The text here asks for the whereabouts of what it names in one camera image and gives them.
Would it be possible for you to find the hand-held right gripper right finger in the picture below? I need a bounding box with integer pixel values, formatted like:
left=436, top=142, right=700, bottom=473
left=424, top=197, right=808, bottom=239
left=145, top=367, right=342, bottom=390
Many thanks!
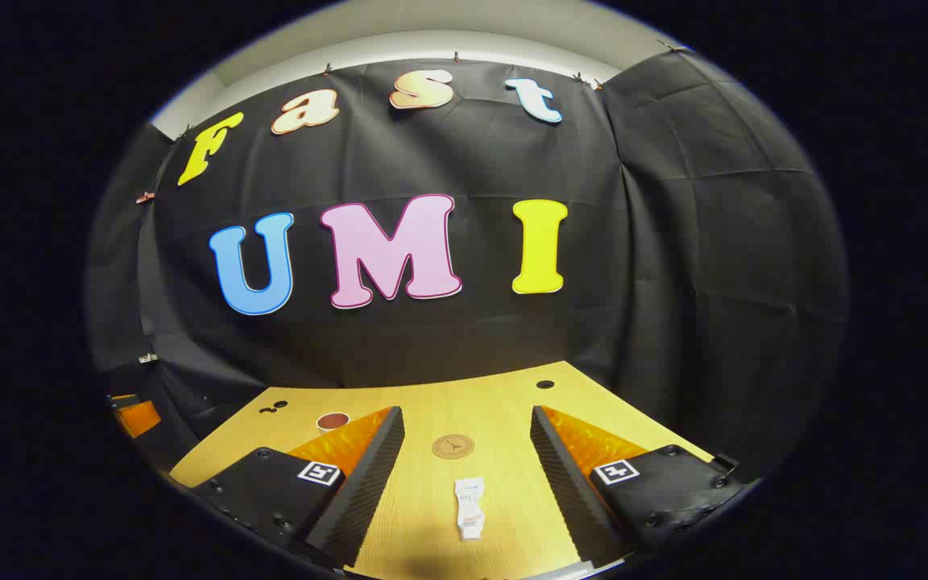
left=530, top=405, right=743, bottom=565

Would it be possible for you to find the white toothpaste tube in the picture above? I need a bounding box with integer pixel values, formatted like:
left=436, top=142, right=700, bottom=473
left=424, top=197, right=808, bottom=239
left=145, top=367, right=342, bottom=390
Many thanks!
left=454, top=477, right=486, bottom=541

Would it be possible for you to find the light wooden desktop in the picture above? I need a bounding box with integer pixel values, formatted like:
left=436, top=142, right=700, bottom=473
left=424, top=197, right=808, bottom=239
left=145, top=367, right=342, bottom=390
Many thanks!
left=168, top=360, right=715, bottom=580

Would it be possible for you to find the round wooden coaster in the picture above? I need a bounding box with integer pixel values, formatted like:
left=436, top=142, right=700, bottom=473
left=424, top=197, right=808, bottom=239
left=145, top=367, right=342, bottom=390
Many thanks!
left=432, top=434, right=475, bottom=460

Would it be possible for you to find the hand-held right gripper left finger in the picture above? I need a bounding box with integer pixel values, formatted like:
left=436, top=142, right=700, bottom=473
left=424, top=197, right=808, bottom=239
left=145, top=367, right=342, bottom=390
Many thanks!
left=190, top=405, right=405, bottom=569

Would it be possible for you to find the black backdrop cloth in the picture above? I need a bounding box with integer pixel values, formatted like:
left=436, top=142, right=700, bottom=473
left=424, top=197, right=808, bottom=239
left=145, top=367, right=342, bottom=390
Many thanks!
left=85, top=48, right=849, bottom=484

